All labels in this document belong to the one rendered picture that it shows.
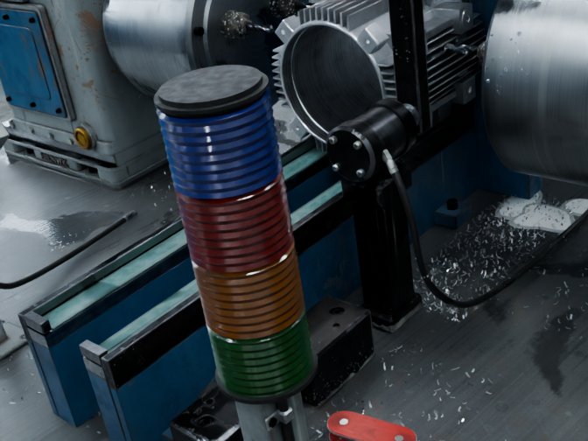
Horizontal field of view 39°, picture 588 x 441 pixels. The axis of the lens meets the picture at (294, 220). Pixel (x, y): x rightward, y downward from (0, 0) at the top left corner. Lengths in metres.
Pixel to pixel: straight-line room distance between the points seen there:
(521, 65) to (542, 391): 0.31
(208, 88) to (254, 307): 0.12
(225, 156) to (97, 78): 0.89
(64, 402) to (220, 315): 0.43
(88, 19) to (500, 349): 0.75
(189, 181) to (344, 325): 0.44
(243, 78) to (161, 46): 0.73
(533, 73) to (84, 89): 0.74
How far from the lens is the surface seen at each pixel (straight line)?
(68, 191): 1.41
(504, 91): 0.84
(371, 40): 0.94
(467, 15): 1.04
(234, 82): 0.43
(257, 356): 0.48
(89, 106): 1.34
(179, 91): 0.43
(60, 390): 0.88
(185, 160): 0.43
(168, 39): 1.14
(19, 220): 1.36
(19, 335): 1.06
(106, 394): 0.79
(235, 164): 0.42
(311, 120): 1.06
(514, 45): 0.83
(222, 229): 0.44
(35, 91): 1.43
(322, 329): 0.84
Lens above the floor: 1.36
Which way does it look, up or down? 28 degrees down
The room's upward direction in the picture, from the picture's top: 9 degrees counter-clockwise
